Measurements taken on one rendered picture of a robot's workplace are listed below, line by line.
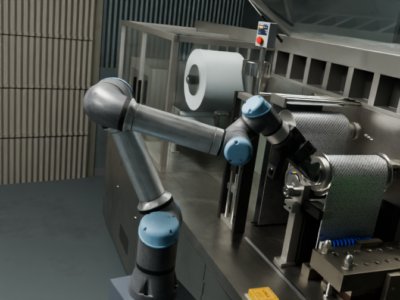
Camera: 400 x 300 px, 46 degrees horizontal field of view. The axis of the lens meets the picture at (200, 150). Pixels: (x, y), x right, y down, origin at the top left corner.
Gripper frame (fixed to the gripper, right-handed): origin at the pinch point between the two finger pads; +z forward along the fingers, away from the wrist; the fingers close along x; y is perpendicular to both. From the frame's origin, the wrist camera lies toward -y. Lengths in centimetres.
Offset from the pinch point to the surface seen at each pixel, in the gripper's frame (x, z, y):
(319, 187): -1.6, 4.2, 0.2
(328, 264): -17.1, 14.1, -16.4
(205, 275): 21, 13, -50
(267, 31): 54, -23, 37
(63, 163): 323, 37, -109
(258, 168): 95, 48, 0
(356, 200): -4.5, 17.5, 6.2
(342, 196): -4.5, 11.5, 3.5
